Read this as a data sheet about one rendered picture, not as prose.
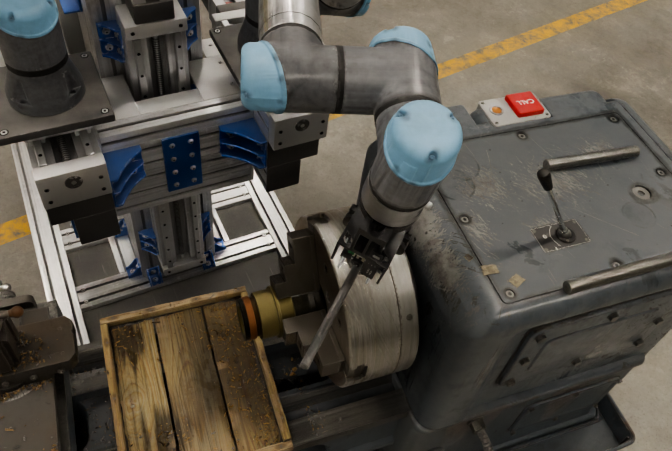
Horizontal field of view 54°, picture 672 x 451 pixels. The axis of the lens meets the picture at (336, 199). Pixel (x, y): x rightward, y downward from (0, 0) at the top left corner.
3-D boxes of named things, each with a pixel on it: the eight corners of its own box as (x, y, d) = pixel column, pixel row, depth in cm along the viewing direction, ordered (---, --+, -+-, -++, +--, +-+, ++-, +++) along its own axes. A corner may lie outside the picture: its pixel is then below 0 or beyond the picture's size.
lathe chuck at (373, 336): (326, 248, 141) (355, 174, 114) (373, 391, 128) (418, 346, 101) (286, 257, 139) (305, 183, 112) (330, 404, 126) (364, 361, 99)
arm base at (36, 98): (1, 76, 137) (-13, 37, 129) (76, 62, 142) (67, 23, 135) (13, 123, 128) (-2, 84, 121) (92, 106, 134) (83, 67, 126)
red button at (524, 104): (527, 97, 137) (530, 90, 135) (542, 116, 133) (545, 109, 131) (502, 101, 135) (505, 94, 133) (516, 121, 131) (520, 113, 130)
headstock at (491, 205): (551, 197, 172) (614, 80, 142) (665, 356, 144) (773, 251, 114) (339, 244, 155) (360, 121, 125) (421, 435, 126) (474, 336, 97)
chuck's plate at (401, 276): (341, 245, 142) (373, 171, 115) (389, 386, 129) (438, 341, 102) (326, 248, 141) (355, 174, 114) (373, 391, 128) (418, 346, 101)
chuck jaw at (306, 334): (341, 302, 116) (366, 360, 108) (339, 318, 119) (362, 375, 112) (281, 317, 113) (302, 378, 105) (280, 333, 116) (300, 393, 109)
